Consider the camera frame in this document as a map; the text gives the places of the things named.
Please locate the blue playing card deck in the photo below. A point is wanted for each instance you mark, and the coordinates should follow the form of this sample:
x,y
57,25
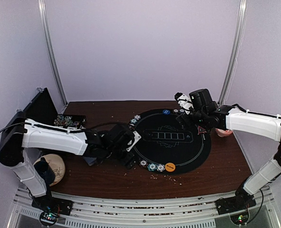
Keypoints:
x,y
90,161

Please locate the aluminium frame post left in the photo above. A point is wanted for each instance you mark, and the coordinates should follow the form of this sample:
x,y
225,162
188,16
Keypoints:
x,y
51,55

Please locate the round black poker mat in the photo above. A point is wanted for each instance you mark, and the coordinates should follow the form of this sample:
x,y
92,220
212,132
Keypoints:
x,y
164,140

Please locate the aluminium frame post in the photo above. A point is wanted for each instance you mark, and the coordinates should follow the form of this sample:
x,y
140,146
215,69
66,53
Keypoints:
x,y
51,55
237,41

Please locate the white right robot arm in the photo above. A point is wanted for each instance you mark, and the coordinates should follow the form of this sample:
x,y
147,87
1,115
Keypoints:
x,y
266,126

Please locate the blue small blind button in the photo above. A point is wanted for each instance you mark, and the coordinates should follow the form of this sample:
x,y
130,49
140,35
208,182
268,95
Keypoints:
x,y
166,112

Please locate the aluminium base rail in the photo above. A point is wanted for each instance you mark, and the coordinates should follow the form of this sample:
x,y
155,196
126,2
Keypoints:
x,y
191,212

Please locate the yellow big blind button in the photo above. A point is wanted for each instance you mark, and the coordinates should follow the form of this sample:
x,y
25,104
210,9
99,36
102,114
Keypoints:
x,y
170,167

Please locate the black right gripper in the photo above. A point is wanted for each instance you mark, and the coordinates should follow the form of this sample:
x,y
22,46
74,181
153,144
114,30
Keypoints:
x,y
182,116

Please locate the dark blue mug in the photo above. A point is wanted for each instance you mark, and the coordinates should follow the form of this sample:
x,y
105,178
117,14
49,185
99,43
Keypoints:
x,y
45,171

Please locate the black poker set case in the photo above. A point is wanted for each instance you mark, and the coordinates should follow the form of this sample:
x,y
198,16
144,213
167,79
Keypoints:
x,y
41,109

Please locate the beige patterned plate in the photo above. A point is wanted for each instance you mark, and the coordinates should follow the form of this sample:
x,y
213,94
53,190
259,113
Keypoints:
x,y
58,166

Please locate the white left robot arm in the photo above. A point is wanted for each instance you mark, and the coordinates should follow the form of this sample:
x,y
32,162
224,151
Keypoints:
x,y
21,133

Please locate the orange black 100 chip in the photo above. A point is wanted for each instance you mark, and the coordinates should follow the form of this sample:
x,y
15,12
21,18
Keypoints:
x,y
131,125
143,163

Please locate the red white patterned bowl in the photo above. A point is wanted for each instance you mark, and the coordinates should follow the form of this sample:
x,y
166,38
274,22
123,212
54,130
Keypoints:
x,y
223,133

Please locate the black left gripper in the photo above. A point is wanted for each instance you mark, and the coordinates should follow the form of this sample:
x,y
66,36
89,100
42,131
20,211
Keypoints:
x,y
125,161

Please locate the red triangular all-in marker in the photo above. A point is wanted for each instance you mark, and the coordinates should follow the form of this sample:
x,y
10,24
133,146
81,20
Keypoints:
x,y
201,130

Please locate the aluminium frame post right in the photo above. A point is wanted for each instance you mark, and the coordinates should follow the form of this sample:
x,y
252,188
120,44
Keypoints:
x,y
237,41

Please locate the chips row in case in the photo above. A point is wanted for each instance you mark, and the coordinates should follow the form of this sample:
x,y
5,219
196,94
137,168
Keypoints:
x,y
64,121

